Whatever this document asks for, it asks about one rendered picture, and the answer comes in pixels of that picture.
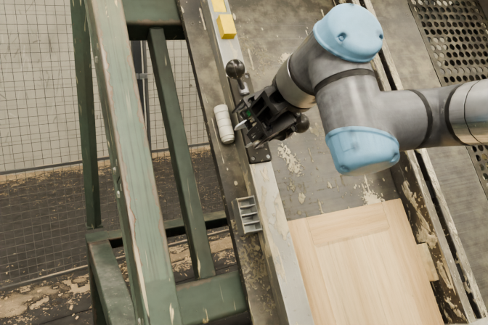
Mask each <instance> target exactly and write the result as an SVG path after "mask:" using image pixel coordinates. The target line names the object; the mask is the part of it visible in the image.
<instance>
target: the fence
mask: <svg viewBox="0 0 488 325"><path fill-rule="evenodd" d="M200 3H201V6H202V10H203V15H204V18H205V22H206V27H207V30H208V35H209V38H210V42H211V47H212V50H213V55H214V59H215V62H216V67H217V70H218V74H219V80H220V83H221V88H222V91H223V95H224V100H225V103H226V106H227V107H228V110H229V116H230V120H231V122H232V127H233V131H234V134H235V143H236V147H237V153H238V156H239V159H240V164H241V168H242V171H243V176H244V179H245V185H246V188H247V191H248V196H249V197H251V196H253V195H254V197H255V201H256V206H257V209H258V212H259V217H260V221H261V226H262V229H263V230H262V231H260V232H258V235H259V241H260V244H261V249H262V252H263V256H264V261H265V264H266V267H267V273H268V276H269V281H270V284H271V288H272V294H273V297H274V302H275V305H276V309H277V314H278V317H279V320H280V325H314V320H313V317H312V312H311V309H310V307H309V301H308V298H307V296H306V290H305V287H304V283H303V279H302V277H301V272H300V268H299V266H298V261H297V257H296V253H295V250H294V247H293V242H292V239H291V236H290V231H289V228H288V223H287V220H286V217H285V212H284V209H283V206H282V201H281V198H280V193H279V190H278V187H277V182H276V179H275V175H274V171H273V168H272V164H271V161H270V162H260V163H255V164H249V161H248V157H247V154H246V150H245V145H244V142H243V137H242V134H241V130H237V131H235V130H234V128H235V126H236V125H238V124H239V122H238V119H237V113H236V112H235V113H233V114H232V111H233V110H234V108H235V105H234V102H233V99H232V94H231V91H230V87H229V82H228V79H227V74H226V72H225V67H226V64H227V63H228V62H229V61H230V60H231V59H238V60H240V61H242V62H243V64H245V63H244V60H243V56H242V52H241V49H240V45H239V41H238V38H237V34H236V36H235V37H234V39H221V36H220V33H219V28H218V25H217V21H216V19H217V17H218V16H219V15H230V14H231V12H230V8H229V4H228V1H227V0H224V5H225V8H226V11H227V12H215V11H214V8H213V5H212V2H211V0H200Z"/></svg>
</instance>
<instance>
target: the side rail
mask: <svg viewBox="0 0 488 325"><path fill-rule="evenodd" d="M84 3H85V8H86V17H87V22H88V26H89V35H90V40H91V48H92V54H93V58H94V66H95V72H96V77H97V85H98V90H99V98H100V103H101V108H102V116H103V121H104V126H105V135H106V139H107V148H108V153H109V158H110V167H111V171H112V176H113V185H114V190H115V198H116V203H117V208H118V216H119V221H120V226H121V234H122V240H123V248H124V252H125V258H126V266H127V271H128V276H129V284H130V289H131V298H132V302H133V307H134V316H135V321H136V325H183V322H182V315H181V311H180V307H179V300H178V295H177V291H176V284H175V280H174V273H173V268H172V264H171V257H170V253H169V249H168V242H167V238H166V230H165V226H164V222H163V215H162V211H161V206H160V200H159V195H158V188H157V184H156V180H155V173H154V168H153V162H152V157H151V153H150V145H149V141H148V137H147V130H146V126H145V119H144V115H143V111H142V103H141V99H140V95H139V88H138V84H137V77H136V73H135V68H134V61H133V57H132V53H131V46H130V41H129V35H128V30H127V26H126V18H125V14H124V10H123V3H122V0H84Z"/></svg>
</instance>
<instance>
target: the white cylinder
mask: <svg viewBox="0 0 488 325"><path fill-rule="evenodd" d="M213 110H214V113H215V116H216V122H217V126H218V129H219V135H220V138H221V141H222V142H223V143H224V144H230V143H232V142H233V141H234V140H235V134H234V131H233V127H232V122H231V120H230V116H229V110H228V107H227V106H226V105H225V104H220V105H218V106H216V107H214V109H213Z"/></svg>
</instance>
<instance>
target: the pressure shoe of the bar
mask: <svg viewBox="0 0 488 325"><path fill-rule="evenodd" d="M417 247H418V250H419V253H420V256H421V259H422V261H423V265H424V268H425V270H426V273H427V276H428V280H429V281H436V280H439V277H438V274H437V272H436V269H435V266H434V262H433V260H432V258H431V254H430V252H429V249H428V246H427V244H426V243H422V244H417Z"/></svg>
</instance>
